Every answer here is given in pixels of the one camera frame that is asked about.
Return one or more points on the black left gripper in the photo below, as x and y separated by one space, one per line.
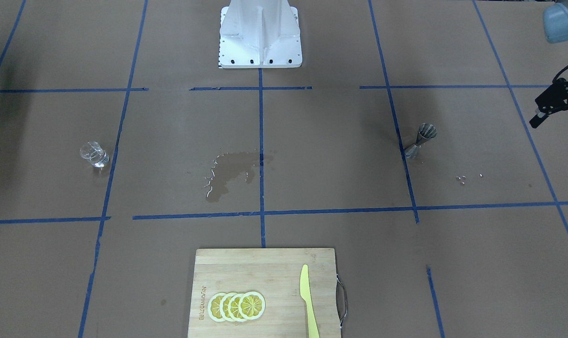
559 97

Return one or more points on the steel double jigger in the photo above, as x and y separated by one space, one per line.
426 132

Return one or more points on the clear glass beaker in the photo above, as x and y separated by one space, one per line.
94 154

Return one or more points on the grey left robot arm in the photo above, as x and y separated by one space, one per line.
555 20

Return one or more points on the yellow plastic knife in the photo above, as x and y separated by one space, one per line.
305 293

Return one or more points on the bamboo cutting board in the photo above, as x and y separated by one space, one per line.
273 272

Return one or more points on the lemon slice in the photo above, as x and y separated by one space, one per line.
252 305
224 306
214 310
234 308

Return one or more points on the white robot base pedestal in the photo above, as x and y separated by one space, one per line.
259 34

